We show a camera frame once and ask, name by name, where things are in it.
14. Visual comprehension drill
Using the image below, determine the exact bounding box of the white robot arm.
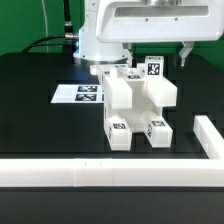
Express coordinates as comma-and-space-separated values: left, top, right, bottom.
74, 0, 224, 64

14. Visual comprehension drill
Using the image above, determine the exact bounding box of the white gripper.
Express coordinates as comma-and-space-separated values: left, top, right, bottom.
96, 0, 224, 67

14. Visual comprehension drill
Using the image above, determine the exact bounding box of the white tagged cube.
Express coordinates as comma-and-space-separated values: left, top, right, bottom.
145, 56, 164, 76

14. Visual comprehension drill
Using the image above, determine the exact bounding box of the white U-shaped fence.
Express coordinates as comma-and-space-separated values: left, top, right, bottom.
0, 115, 224, 187

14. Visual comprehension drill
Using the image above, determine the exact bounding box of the black cable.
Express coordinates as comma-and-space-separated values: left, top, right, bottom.
21, 0, 80, 54

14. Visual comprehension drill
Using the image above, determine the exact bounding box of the white thin cable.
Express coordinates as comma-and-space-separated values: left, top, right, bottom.
41, 0, 50, 54

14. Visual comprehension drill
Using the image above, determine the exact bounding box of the white fiducial marker plate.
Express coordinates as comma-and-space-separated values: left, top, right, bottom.
51, 84, 104, 104

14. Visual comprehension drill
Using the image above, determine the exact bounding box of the white chair back frame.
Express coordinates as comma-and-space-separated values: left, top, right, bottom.
90, 62, 177, 109

